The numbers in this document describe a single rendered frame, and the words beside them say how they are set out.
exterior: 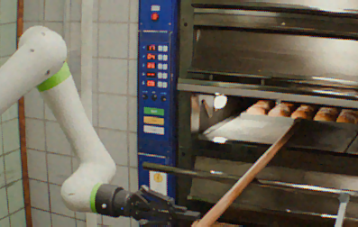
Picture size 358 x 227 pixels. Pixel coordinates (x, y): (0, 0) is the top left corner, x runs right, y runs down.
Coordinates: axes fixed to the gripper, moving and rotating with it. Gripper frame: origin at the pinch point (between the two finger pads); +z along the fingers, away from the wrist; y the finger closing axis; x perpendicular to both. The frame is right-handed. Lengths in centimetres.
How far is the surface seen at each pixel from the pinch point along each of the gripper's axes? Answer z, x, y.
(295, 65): 8, -80, -31
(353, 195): 39, -43, 3
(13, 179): -124, -75, 32
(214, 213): 6.8, -3.0, -0.4
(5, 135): -124, -71, 9
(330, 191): 31, -44, 3
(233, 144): -16, -82, 2
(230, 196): 6.1, -17.5, -0.5
